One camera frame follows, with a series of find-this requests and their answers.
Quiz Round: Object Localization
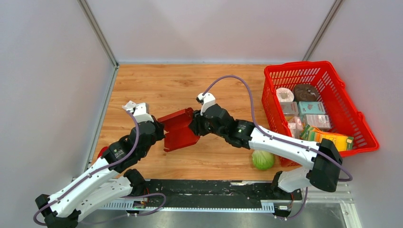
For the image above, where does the pink white packet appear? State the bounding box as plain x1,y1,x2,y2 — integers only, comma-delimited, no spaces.
288,116,304,139

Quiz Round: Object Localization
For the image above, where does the teal carton box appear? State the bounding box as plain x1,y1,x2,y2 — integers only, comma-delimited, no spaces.
297,101,326,116

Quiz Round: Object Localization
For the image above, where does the red round object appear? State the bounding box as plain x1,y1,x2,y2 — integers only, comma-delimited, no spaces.
97,146,108,158

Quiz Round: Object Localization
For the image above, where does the red paper box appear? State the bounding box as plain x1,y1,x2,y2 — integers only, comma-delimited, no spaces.
157,107,200,152

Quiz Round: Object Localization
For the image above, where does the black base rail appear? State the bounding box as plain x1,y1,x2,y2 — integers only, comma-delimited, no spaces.
130,179,303,217

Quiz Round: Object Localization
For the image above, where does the white tissue roll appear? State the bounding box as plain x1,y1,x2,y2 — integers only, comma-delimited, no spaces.
276,87,295,103

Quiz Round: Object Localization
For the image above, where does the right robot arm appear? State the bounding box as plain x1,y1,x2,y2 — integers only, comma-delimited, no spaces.
189,104,343,199

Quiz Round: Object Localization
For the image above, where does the brown round package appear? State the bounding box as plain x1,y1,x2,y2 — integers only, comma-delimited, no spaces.
293,84,319,102

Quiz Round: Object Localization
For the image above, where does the pink white carton box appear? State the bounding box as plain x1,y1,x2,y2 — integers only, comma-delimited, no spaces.
303,114,332,130

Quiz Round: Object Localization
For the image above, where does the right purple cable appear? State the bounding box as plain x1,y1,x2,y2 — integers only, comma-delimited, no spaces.
201,75,353,220

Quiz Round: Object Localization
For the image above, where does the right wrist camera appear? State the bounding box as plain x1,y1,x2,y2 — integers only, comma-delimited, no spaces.
196,92,216,116

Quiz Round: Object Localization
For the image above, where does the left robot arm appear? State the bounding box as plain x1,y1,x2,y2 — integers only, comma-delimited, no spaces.
33,115,166,228

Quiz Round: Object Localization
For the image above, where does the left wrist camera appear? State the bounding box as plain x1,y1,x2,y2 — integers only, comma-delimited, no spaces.
133,103,154,123

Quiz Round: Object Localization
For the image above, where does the green cabbage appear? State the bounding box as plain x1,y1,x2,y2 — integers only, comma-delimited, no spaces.
251,150,275,171

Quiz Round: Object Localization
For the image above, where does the red plastic shopping basket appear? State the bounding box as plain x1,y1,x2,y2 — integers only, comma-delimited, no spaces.
261,61,380,158

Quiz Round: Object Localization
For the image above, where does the grey small box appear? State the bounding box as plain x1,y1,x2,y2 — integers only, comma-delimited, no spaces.
280,102,299,121

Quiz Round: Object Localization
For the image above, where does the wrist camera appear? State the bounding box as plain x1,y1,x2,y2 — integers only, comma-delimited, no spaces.
133,103,154,123
196,92,216,116

